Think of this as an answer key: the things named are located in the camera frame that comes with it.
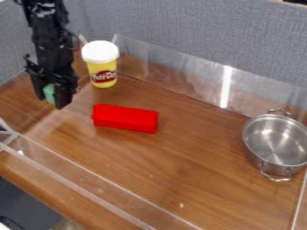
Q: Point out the clear acrylic table barrier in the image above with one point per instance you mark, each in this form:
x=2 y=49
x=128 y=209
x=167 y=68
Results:
x=180 y=179

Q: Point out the yellow Play-Doh can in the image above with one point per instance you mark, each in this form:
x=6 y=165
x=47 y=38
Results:
x=100 y=54

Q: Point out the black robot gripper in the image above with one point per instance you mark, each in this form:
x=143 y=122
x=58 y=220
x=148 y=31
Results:
x=51 y=66

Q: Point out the green foam cube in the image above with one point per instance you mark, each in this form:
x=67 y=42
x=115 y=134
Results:
x=48 y=93

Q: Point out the stainless steel pot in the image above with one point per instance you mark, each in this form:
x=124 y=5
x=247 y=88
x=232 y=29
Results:
x=275 y=142

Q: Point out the red rectangular block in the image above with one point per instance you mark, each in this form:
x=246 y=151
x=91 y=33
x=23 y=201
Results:
x=124 y=118

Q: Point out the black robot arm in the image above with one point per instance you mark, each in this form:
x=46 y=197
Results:
x=46 y=13

